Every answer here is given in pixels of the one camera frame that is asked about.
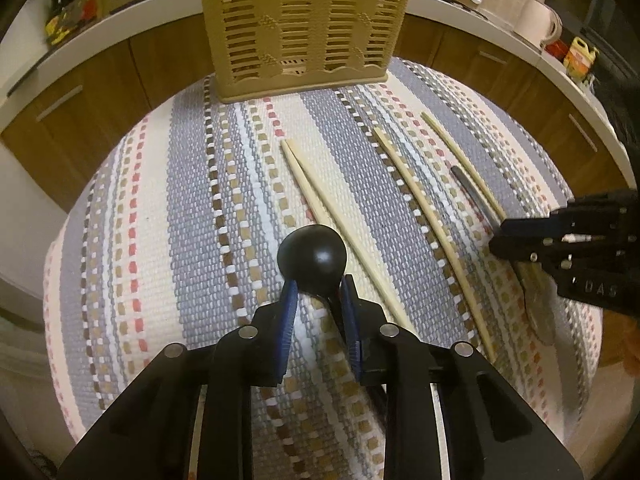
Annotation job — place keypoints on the black plastic ladle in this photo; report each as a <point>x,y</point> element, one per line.
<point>315,257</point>

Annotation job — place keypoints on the steel spoon wooden handle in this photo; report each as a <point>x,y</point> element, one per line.
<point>538,291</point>

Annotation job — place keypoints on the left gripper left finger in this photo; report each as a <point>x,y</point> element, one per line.
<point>190,410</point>

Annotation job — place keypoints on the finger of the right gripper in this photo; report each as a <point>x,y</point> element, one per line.
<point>607,214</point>
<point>535,247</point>

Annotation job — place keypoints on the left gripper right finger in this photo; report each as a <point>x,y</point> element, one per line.
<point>449,414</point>

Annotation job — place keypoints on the pink electric kettle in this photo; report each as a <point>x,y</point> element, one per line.
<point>538,24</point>

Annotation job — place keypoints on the person's right hand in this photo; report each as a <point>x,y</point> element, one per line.
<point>620,342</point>

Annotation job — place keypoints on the dark soy sauce bottle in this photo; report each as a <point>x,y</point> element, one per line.
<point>60,15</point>

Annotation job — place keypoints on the tan plastic utensil basket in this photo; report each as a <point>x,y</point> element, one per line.
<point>268,47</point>

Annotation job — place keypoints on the striped woven table mat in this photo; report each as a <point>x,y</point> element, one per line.
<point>175,237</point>

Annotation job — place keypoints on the yellow oil bottle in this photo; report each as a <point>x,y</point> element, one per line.
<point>579,59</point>

